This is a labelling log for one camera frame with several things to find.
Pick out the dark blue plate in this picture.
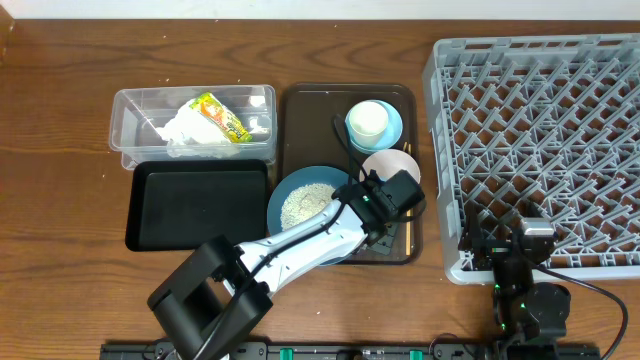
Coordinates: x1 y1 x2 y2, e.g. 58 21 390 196
267 166 366 267

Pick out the rice leftovers pile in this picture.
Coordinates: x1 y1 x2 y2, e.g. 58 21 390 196
280 183 335 230

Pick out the green yellow snack wrapper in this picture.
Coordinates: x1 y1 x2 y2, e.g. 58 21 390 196
189 92 252 143

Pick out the white napkin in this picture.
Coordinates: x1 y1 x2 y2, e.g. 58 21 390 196
155 99 240 159

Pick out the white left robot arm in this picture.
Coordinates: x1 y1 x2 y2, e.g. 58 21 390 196
148 181 405 359

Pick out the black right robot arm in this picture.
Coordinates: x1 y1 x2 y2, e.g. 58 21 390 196
459 203 571 359

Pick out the grey dishwasher rack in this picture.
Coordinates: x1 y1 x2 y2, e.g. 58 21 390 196
422 34 639 285

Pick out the wooden chopstick right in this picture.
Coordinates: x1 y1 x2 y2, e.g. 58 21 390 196
403 142 412 256

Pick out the pink bowl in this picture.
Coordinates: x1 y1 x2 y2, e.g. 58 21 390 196
363 149 421 183

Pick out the light blue small bowl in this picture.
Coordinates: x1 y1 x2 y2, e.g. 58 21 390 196
346 100 403 154

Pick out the cream plastic cup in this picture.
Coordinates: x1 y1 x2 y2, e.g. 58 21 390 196
348 100 389 148

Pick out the brown serving tray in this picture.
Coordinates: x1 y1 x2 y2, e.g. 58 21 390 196
276 83 422 265

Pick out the clear plastic bin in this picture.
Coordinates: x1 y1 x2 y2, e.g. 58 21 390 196
109 84 278 169

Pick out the black tray bin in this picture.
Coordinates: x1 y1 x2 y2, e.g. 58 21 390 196
125 160 268 252

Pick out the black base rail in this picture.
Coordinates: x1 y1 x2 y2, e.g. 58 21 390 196
98 341 601 360

